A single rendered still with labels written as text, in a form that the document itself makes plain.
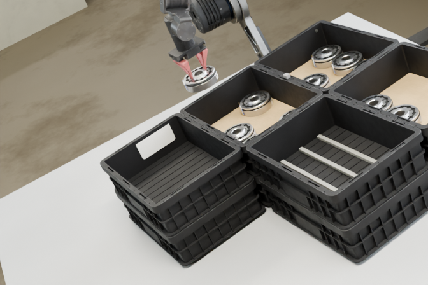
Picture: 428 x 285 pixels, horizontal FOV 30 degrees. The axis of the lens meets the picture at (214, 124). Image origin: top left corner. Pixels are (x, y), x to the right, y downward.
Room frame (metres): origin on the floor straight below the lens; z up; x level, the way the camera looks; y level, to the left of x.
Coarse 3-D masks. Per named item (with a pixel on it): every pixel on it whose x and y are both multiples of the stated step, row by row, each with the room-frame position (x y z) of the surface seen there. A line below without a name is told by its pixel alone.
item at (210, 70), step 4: (196, 68) 2.26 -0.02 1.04; (200, 68) 2.25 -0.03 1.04; (208, 68) 2.23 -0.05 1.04; (212, 68) 2.21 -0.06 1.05; (192, 72) 2.25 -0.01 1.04; (208, 72) 2.19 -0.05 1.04; (212, 72) 2.18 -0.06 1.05; (188, 76) 2.23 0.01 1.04; (204, 76) 2.18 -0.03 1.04; (208, 76) 2.16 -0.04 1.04; (184, 80) 2.21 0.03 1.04; (188, 80) 2.21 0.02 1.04; (192, 80) 2.19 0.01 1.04; (196, 80) 2.18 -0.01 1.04; (200, 80) 2.16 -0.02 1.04; (204, 80) 2.16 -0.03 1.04; (188, 84) 2.18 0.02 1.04; (192, 84) 2.17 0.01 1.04; (196, 84) 2.16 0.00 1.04
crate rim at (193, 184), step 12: (168, 120) 2.24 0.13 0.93; (192, 120) 2.17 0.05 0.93; (204, 132) 2.07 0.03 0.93; (228, 144) 1.94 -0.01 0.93; (108, 156) 2.17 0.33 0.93; (228, 156) 1.88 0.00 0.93; (240, 156) 1.89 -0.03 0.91; (216, 168) 1.86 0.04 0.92; (120, 180) 2.01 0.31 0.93; (192, 180) 1.84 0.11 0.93; (204, 180) 1.85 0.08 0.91; (132, 192) 1.92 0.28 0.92; (180, 192) 1.82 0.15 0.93; (144, 204) 1.87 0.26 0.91; (156, 204) 1.81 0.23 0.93; (168, 204) 1.81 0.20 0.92
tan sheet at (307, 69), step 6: (300, 66) 2.41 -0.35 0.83; (306, 66) 2.39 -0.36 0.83; (312, 66) 2.37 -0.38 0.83; (294, 72) 2.39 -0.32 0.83; (300, 72) 2.37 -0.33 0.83; (306, 72) 2.35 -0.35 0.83; (312, 72) 2.34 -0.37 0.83; (318, 72) 2.32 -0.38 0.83; (324, 72) 2.30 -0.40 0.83; (330, 72) 2.28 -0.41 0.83; (300, 78) 2.33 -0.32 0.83; (330, 78) 2.24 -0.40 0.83; (336, 78) 2.23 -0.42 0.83
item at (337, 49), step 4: (320, 48) 2.41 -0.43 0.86; (332, 48) 2.37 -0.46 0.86; (336, 48) 2.37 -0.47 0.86; (340, 48) 2.35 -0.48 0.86; (316, 52) 2.40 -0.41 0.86; (332, 52) 2.34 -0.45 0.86; (336, 52) 2.33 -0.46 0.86; (340, 52) 2.33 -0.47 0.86; (312, 56) 2.38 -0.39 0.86; (316, 56) 2.37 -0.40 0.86; (320, 56) 2.35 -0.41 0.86; (324, 56) 2.34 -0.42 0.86; (328, 56) 2.33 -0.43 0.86; (332, 56) 2.32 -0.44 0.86; (316, 60) 2.34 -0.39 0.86; (320, 60) 2.33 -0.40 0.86; (324, 60) 2.32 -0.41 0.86
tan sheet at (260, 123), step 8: (280, 104) 2.22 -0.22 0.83; (232, 112) 2.30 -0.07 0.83; (240, 112) 2.28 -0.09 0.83; (272, 112) 2.19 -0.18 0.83; (280, 112) 2.17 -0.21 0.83; (224, 120) 2.27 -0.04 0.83; (232, 120) 2.25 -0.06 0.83; (240, 120) 2.23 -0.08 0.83; (248, 120) 2.21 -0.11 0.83; (256, 120) 2.19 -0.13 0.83; (264, 120) 2.17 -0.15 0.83; (272, 120) 2.15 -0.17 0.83; (216, 128) 2.25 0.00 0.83; (224, 128) 2.23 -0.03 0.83; (256, 128) 2.14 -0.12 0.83; (264, 128) 2.12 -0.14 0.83
